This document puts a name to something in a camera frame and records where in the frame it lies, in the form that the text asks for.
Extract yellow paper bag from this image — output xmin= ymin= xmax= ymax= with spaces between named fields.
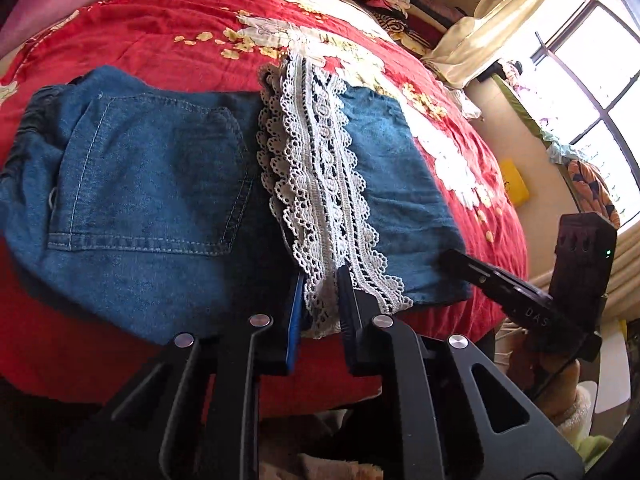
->
xmin=499 ymin=158 xmax=529 ymax=208

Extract person's right hand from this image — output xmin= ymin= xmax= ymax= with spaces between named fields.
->
xmin=506 ymin=333 xmax=580 ymax=425

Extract cream curtain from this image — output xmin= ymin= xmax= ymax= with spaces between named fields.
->
xmin=421 ymin=0 xmax=546 ymax=89

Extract window frame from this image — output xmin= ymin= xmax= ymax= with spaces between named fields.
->
xmin=530 ymin=0 xmax=639 ymax=195

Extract blue denim lace-trimmed pants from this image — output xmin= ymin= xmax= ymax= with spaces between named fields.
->
xmin=1 ymin=55 xmax=470 ymax=344

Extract pile of folded clothes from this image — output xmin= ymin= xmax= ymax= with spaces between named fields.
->
xmin=356 ymin=0 xmax=465 ymax=58

